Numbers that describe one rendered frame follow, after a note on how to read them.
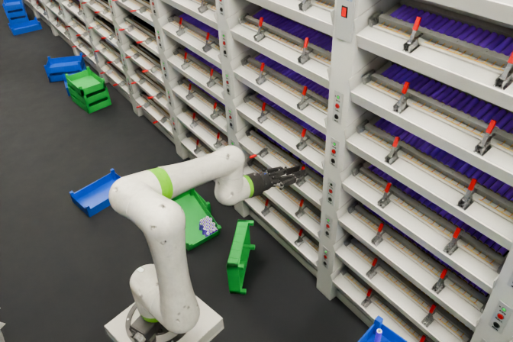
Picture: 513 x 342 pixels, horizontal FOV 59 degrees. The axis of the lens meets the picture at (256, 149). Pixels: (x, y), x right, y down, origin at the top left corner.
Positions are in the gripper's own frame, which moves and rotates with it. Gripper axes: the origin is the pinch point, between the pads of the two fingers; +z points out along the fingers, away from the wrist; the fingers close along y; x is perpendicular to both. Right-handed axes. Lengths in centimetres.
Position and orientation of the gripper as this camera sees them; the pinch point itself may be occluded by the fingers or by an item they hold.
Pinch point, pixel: (295, 172)
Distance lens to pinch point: 195.1
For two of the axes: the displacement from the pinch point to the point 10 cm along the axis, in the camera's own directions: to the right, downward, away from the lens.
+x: 1.5, -8.7, -4.7
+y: 6.0, 4.6, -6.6
